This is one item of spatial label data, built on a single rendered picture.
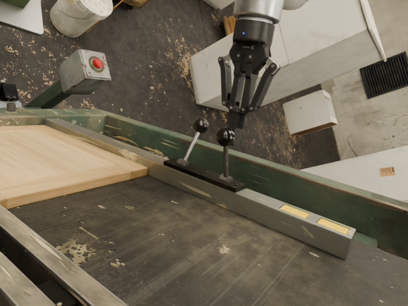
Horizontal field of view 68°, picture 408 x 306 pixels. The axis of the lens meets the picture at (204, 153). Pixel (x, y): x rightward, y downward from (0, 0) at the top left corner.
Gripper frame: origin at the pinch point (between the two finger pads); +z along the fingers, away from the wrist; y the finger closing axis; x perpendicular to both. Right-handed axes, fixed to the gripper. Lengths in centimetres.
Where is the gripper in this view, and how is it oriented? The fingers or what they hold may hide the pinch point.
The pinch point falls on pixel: (235, 127)
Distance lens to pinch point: 62.5
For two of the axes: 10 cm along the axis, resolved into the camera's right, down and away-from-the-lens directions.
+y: -8.1, -2.6, 5.3
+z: -1.5, 9.6, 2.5
